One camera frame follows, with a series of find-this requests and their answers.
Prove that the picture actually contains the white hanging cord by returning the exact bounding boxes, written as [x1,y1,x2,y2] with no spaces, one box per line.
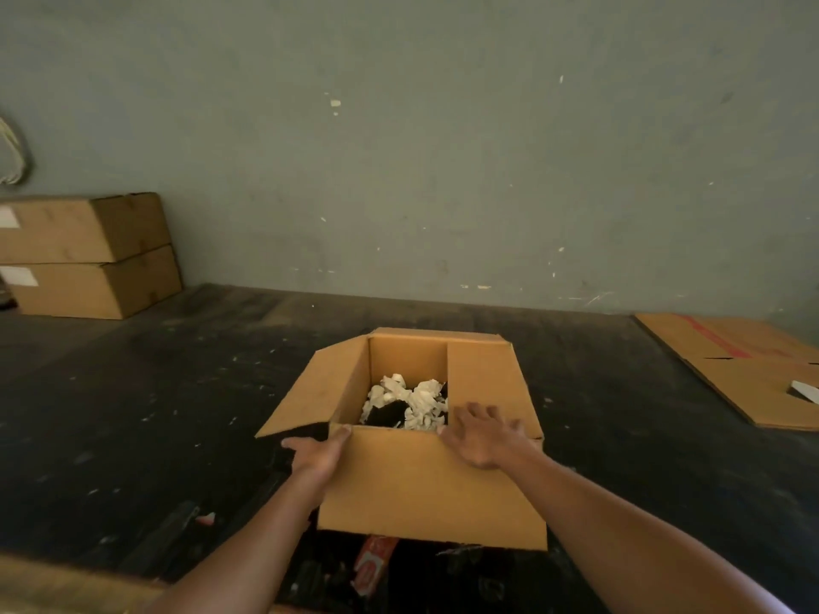
[0,117,30,186]

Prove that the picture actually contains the person's left hand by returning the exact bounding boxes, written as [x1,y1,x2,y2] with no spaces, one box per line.
[280,425,353,488]

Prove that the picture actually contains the person's right hand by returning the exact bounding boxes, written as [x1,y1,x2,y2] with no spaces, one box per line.
[438,403,545,471]

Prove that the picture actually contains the light wooden board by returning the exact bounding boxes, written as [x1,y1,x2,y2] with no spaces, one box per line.
[0,554,168,614]

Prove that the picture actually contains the person's left forearm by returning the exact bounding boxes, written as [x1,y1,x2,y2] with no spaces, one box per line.
[143,469,328,614]

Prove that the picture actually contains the closed cardboard box white label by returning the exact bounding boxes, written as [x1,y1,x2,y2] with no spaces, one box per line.
[0,193,173,265]
[0,244,184,321]

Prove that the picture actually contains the flattened cardboard box red stripe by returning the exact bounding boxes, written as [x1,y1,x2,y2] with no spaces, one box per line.
[633,312,819,433]

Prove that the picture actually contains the white crumpled paper filling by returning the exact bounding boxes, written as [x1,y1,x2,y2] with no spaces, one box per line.
[360,374,450,433]

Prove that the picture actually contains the person's right forearm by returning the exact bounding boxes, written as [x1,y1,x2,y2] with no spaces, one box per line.
[502,440,796,614]

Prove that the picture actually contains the red printed packet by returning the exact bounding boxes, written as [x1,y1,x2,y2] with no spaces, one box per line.
[350,535,399,599]

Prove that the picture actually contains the brown cardboard box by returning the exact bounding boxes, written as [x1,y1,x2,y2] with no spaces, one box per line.
[255,327,549,552]

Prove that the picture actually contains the black item in box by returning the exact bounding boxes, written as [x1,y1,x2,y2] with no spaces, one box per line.
[367,399,412,429]

